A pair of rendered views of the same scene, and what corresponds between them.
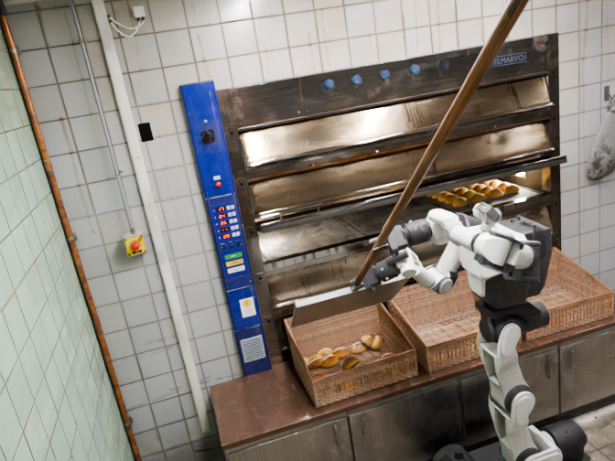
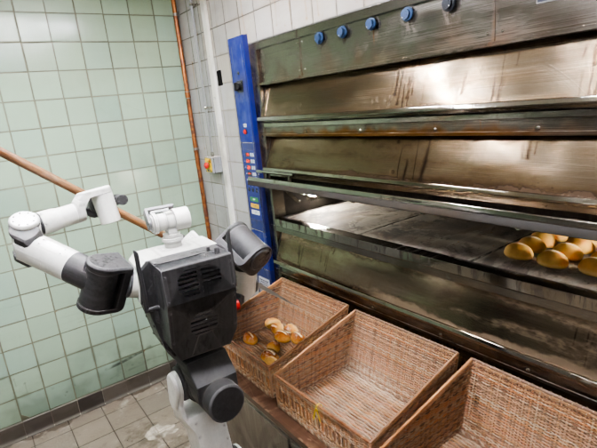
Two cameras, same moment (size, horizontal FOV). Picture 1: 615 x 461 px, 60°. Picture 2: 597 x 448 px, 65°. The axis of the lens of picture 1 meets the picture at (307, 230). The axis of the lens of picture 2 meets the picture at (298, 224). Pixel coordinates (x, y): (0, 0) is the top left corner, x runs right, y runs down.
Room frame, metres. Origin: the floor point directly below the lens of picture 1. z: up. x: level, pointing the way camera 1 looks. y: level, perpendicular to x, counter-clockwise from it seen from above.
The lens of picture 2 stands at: (1.85, -2.12, 1.79)
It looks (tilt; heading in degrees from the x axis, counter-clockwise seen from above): 15 degrees down; 68
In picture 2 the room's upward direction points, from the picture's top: 6 degrees counter-clockwise
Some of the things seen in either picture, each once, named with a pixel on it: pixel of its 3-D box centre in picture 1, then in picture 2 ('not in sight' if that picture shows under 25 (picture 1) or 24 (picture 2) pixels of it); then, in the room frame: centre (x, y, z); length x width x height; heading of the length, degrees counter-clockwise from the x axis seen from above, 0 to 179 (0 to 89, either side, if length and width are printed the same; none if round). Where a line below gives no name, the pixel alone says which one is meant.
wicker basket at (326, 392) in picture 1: (348, 346); (277, 329); (2.49, -0.11, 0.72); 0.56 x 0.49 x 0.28; 104
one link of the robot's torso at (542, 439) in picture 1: (530, 451); not in sight; (2.03, -0.86, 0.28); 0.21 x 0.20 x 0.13; 103
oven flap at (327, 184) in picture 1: (409, 165); (395, 160); (2.87, -0.62, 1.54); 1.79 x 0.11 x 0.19; 103
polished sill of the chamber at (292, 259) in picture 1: (414, 229); (403, 252); (2.90, -0.61, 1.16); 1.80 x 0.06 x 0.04; 103
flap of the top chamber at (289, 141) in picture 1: (404, 118); (392, 89); (2.87, -0.62, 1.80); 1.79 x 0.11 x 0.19; 103
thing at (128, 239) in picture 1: (135, 243); (213, 164); (2.49, 0.84, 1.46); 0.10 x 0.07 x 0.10; 103
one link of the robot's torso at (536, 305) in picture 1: (513, 316); (205, 375); (2.02, -0.81, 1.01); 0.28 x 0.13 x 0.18; 103
